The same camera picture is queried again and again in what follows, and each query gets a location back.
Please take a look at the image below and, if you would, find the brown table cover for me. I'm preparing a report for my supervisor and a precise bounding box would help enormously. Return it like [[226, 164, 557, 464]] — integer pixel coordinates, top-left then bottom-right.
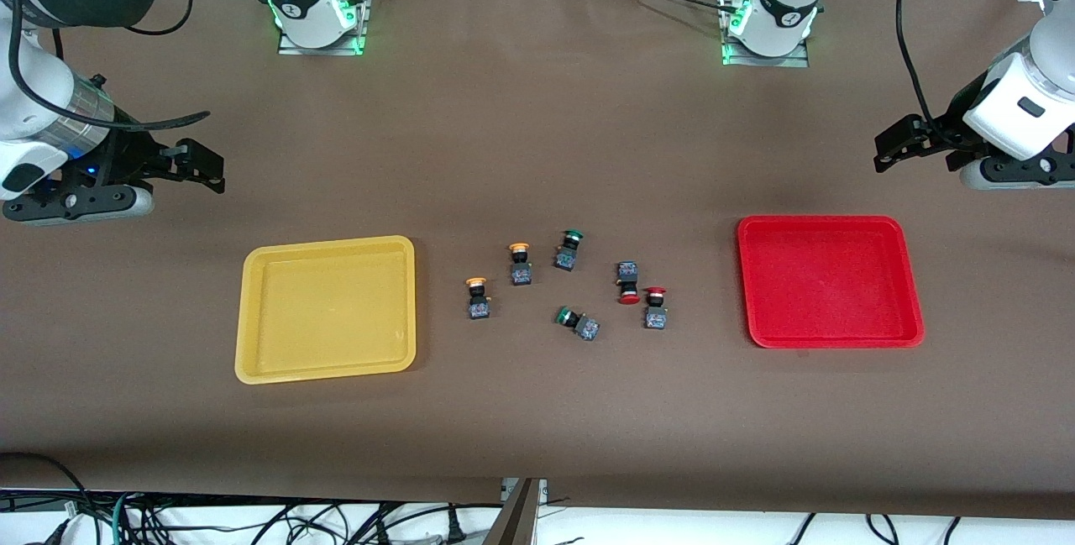
[[0, 0, 1075, 521]]

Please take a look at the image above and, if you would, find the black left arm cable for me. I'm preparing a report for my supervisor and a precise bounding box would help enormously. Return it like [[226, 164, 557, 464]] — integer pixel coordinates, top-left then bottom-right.
[[894, 0, 954, 143]]

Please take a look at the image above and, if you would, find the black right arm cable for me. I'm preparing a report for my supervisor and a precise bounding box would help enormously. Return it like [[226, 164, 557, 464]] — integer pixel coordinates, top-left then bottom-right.
[[0, 0, 212, 131]]

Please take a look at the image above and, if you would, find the green push button switch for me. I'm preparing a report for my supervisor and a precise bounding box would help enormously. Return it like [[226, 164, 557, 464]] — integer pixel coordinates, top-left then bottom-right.
[[553, 229, 586, 272], [554, 306, 601, 342]]

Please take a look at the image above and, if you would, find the red plastic tray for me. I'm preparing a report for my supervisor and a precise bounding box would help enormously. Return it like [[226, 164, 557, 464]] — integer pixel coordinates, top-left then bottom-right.
[[737, 215, 926, 349]]

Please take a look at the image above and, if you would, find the aluminium arm base plate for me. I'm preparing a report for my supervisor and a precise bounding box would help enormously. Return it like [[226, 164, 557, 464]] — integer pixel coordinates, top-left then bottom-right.
[[719, 0, 812, 69], [277, 0, 373, 57]]

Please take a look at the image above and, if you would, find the teal floor cable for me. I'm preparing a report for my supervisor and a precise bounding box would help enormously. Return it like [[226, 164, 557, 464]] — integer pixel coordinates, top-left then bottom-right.
[[111, 492, 140, 545]]

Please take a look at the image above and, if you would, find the yellow plastic tray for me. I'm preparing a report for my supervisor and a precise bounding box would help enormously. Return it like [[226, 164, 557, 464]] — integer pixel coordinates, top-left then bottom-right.
[[234, 235, 417, 385]]

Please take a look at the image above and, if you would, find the aluminium table leg profile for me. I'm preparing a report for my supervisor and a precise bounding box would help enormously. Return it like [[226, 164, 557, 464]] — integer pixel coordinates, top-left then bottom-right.
[[483, 478, 548, 545]]

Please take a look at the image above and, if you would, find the red push button switch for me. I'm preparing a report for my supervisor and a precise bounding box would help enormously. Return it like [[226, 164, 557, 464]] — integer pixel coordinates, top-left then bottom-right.
[[642, 286, 669, 330], [616, 260, 643, 306]]

